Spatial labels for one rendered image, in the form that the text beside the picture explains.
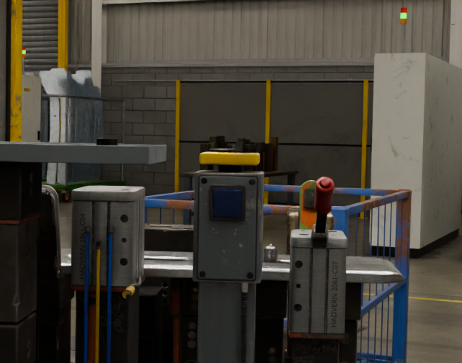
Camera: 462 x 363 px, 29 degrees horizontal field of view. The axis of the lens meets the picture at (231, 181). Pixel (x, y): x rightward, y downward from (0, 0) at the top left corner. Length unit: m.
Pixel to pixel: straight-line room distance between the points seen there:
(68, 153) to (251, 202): 0.19
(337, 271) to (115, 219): 0.27
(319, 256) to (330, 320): 0.08
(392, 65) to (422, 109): 0.53
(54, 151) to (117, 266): 0.24
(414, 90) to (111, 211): 7.96
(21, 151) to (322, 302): 0.40
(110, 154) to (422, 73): 8.14
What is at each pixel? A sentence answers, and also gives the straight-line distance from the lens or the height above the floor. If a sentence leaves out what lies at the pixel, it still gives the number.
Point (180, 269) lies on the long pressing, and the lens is 1.20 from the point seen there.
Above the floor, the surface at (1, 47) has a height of 1.61.
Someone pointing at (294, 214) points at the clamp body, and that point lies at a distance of 1.42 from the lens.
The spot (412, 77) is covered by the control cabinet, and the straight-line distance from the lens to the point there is 8.99.
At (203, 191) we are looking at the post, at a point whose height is 1.12.
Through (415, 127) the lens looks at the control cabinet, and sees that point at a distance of 8.96.
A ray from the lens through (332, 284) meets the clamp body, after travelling 1.09.
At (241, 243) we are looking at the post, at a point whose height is 1.07.
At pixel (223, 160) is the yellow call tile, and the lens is 0.91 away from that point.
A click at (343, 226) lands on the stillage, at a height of 0.89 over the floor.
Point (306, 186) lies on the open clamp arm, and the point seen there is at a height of 1.10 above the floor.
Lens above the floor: 1.18
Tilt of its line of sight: 3 degrees down
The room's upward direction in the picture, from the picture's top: 1 degrees clockwise
